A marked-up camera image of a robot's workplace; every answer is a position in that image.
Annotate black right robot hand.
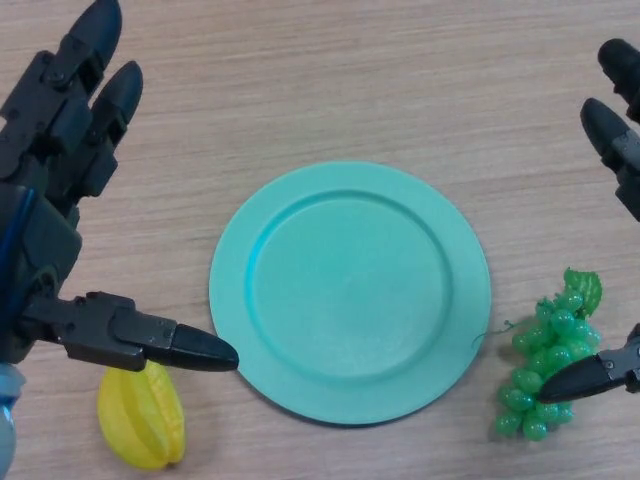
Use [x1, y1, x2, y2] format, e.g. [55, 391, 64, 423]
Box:
[535, 38, 640, 405]

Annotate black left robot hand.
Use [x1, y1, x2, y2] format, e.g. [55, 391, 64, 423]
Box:
[0, 0, 240, 374]

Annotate green plastic grape bunch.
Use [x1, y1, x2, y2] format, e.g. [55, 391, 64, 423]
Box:
[471, 267, 605, 442]

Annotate round teal plate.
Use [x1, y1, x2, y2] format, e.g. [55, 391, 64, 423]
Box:
[208, 160, 491, 428]

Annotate yellow starfruit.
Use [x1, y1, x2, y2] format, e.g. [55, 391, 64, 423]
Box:
[96, 362, 187, 471]

